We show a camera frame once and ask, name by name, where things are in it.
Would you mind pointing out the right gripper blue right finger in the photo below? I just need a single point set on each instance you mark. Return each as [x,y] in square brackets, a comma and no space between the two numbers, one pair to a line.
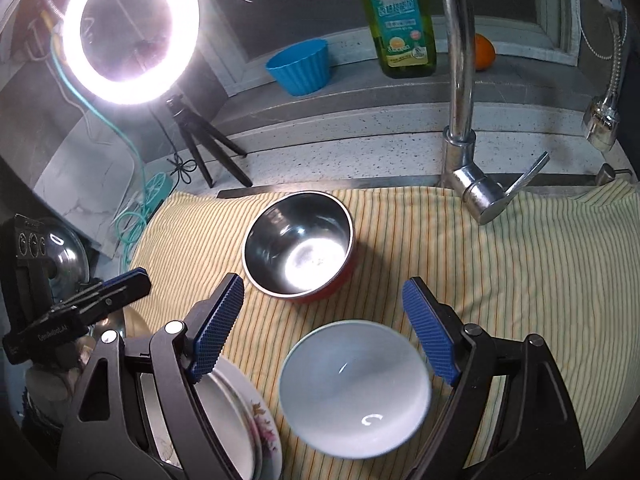
[436,326]

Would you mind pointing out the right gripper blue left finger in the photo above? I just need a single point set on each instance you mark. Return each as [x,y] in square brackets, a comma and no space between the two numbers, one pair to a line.
[210,323]

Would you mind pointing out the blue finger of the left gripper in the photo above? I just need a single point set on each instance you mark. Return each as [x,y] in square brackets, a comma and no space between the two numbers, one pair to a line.
[135,278]

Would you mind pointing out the white plate with gold leaf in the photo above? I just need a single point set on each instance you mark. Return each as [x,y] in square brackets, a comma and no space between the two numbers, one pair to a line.
[225,413]

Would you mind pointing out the light blue ceramic bowl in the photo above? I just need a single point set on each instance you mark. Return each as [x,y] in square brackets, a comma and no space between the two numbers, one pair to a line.
[354,389]

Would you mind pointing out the red steel bowl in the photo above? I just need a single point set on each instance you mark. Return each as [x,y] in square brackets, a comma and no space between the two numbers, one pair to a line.
[300,248]

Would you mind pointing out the floral white plate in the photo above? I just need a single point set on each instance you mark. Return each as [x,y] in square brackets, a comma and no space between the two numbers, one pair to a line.
[272,456]

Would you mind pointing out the large steel bowl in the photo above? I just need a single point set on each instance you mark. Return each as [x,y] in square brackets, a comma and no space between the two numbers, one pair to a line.
[127,322]

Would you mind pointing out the chrome kitchen faucet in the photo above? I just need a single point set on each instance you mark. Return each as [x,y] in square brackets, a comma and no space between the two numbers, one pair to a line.
[482,195]

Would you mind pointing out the gloved left hand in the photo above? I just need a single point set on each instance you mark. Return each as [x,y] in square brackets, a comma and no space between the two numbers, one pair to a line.
[51,382]

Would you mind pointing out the steel pot lid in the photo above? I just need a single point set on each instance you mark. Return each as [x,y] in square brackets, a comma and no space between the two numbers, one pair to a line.
[68,264]

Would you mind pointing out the teal round power strip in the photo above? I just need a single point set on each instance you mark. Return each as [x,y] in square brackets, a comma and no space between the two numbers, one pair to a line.
[156,190]

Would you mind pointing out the yellow striped cloth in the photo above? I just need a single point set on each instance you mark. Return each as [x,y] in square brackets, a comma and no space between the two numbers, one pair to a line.
[566,268]

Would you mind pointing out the black tripod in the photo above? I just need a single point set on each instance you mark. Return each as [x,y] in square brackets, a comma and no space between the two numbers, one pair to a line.
[195,130]

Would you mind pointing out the blue ribbed cup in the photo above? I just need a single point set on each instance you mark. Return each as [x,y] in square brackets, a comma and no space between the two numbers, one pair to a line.
[302,68]

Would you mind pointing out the chrome spray head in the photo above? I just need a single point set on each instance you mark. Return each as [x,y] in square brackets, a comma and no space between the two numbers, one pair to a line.
[601,118]

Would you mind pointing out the orange fruit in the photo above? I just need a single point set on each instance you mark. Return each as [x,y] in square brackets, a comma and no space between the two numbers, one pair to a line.
[485,53]

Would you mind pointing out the green dish soap bottle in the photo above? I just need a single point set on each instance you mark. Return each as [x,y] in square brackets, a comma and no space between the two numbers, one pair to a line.
[403,35]

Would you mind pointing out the ring light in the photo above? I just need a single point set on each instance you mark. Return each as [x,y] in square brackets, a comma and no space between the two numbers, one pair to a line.
[149,86]

